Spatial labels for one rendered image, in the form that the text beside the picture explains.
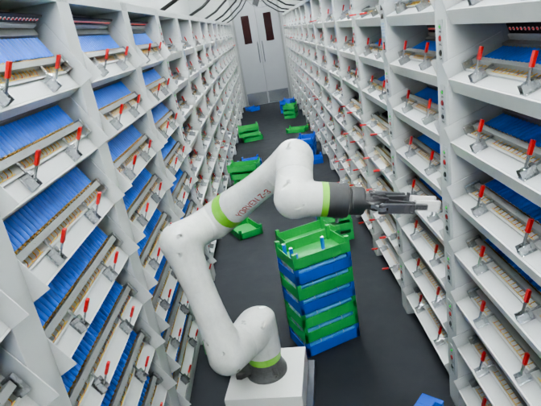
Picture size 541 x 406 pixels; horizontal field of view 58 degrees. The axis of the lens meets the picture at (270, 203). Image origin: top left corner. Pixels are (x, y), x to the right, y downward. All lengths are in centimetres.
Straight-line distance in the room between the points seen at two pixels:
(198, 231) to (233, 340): 36
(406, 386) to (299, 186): 130
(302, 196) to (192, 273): 47
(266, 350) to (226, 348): 19
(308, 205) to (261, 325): 58
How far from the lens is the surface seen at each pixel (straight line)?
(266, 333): 169
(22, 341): 110
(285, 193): 122
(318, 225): 280
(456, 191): 171
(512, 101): 127
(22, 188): 120
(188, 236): 149
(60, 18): 160
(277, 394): 176
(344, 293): 242
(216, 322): 157
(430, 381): 233
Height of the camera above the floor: 153
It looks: 20 degrees down
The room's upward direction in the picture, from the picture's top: 10 degrees counter-clockwise
